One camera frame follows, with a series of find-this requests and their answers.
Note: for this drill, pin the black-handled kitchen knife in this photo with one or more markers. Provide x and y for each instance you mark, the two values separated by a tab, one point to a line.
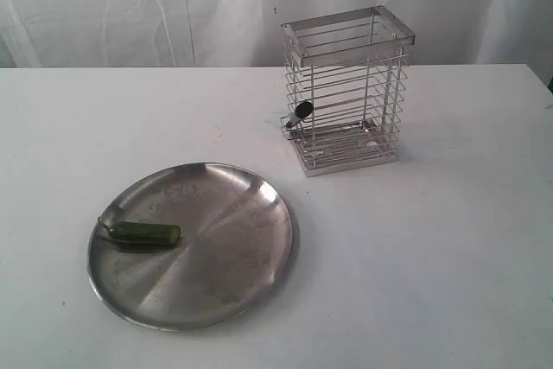
302	111

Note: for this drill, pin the green chili pepper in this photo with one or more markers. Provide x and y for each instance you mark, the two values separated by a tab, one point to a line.
128	233

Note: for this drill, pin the round stainless steel plate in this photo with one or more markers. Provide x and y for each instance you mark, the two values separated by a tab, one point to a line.
236	244

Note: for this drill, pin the chrome wire utensil holder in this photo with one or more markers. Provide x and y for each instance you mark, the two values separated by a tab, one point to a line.
352	67

